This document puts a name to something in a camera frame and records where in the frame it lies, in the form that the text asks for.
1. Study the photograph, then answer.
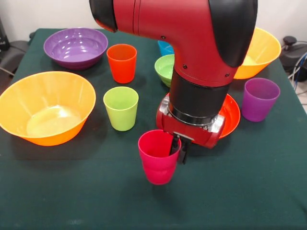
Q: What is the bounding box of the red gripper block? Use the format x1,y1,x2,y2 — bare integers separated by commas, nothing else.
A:
156,109,226,165

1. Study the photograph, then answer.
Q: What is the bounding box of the pink plastic cup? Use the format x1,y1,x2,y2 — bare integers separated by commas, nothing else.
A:
138,129,182,185

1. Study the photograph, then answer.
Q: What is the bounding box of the dark green table cloth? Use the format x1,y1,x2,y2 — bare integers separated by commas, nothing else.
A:
0,28,307,230

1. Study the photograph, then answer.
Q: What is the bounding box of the red plastic bowl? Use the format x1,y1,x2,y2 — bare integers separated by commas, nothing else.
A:
163,92,241,140

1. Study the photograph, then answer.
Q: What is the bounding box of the green plastic cup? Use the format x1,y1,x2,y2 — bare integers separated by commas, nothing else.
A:
103,86,140,132

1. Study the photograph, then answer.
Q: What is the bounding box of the green plastic bowl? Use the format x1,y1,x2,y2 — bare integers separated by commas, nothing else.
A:
154,54,176,88

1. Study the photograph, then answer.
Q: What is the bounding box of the purple plastic cup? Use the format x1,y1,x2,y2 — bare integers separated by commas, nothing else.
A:
241,77,281,123

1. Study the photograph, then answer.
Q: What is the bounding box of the red plastic cup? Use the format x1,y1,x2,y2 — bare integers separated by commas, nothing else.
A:
106,44,138,84

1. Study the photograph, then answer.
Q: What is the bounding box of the blue plastic bowl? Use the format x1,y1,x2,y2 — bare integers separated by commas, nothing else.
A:
157,40,175,56

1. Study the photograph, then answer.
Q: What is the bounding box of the large orange plastic bowl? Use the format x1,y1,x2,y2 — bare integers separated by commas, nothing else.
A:
0,71,97,147
234,27,282,80

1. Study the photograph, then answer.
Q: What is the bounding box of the purple plastic bowl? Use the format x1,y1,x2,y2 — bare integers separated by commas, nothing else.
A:
43,27,109,70

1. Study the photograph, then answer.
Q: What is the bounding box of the tangle of cables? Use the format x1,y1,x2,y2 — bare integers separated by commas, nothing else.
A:
286,40,307,96

